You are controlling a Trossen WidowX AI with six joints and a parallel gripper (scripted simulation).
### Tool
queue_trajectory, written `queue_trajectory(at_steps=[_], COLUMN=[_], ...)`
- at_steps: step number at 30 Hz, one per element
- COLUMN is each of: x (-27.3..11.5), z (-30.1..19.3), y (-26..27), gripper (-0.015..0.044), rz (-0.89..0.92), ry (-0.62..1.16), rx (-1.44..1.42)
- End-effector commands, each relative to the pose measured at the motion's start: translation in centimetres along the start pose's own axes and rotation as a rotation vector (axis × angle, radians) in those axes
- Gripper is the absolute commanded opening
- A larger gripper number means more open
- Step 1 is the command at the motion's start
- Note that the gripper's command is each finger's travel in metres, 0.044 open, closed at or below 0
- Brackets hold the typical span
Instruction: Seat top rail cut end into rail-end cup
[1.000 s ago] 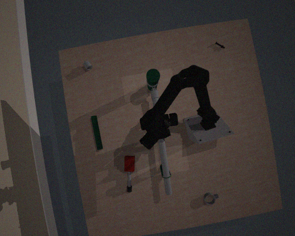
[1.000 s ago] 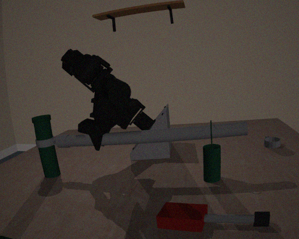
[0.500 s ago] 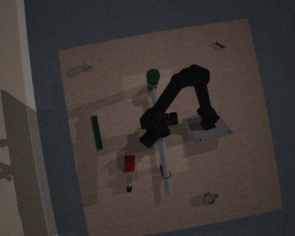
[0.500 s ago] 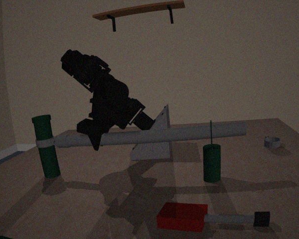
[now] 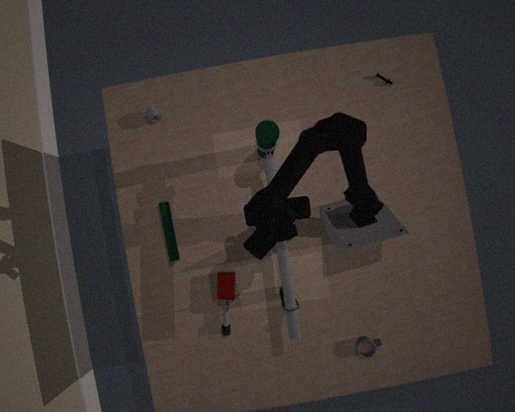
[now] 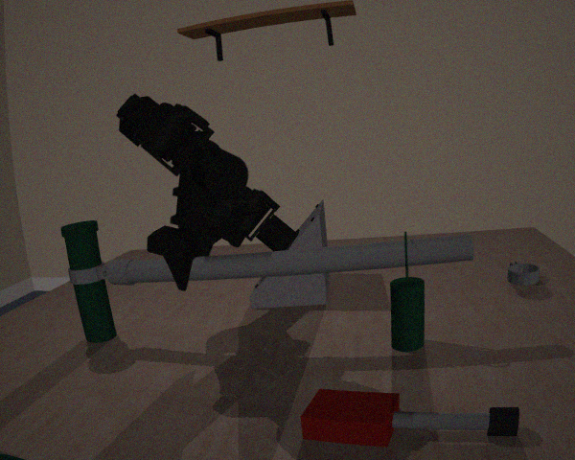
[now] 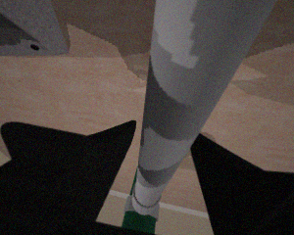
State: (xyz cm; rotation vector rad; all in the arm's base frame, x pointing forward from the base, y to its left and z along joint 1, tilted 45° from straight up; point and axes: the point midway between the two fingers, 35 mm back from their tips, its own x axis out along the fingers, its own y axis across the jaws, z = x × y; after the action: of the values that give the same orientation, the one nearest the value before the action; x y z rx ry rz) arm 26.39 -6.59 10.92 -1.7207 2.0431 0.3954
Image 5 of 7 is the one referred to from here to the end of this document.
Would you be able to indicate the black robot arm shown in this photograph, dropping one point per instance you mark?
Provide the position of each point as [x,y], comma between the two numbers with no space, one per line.
[274,222]

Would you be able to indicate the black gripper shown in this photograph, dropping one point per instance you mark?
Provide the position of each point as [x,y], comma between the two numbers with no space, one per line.
[300,205]

